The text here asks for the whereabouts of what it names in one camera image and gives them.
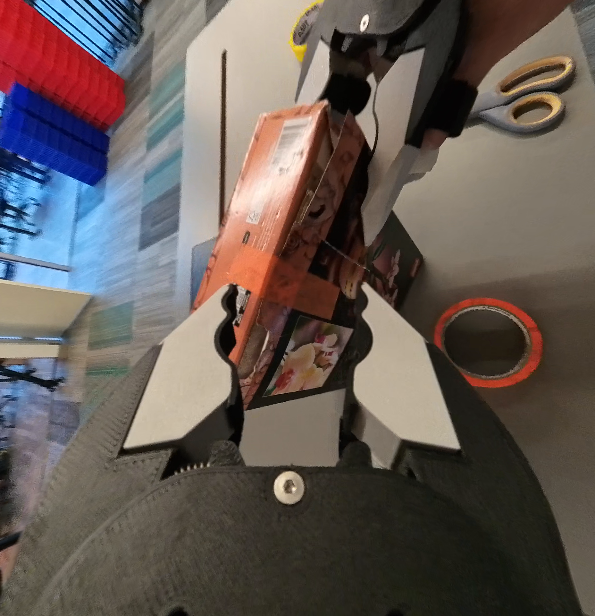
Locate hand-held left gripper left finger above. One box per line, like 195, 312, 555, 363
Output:
122, 284, 242, 461

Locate stack of red plastic bins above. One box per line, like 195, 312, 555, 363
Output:
0, 0, 128, 131

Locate black tripod stand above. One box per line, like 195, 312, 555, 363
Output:
0, 363, 66, 392

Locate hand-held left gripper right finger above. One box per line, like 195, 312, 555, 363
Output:
342, 284, 462, 466

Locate black office chair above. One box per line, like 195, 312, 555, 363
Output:
0, 183, 44, 237

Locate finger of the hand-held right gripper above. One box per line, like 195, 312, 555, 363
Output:
295, 40, 338, 104
361, 47, 439, 244

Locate black orchid lego box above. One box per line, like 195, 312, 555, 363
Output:
192, 100, 423, 411

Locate grey handle scissors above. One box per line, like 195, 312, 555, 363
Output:
463, 55, 577, 133

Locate pale wooden desk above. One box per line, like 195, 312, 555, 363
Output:
0, 279, 94, 360

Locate person's right hand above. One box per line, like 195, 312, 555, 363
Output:
424, 0, 571, 151

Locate black metal railing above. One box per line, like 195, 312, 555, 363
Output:
33, 0, 145, 64

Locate orange masking tape roll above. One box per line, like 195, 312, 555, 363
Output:
433, 297, 544, 389

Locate yellow tape roll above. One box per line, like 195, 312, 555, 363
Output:
289, 0, 327, 64

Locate stack of blue plastic bins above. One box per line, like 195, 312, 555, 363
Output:
0, 82, 110, 186

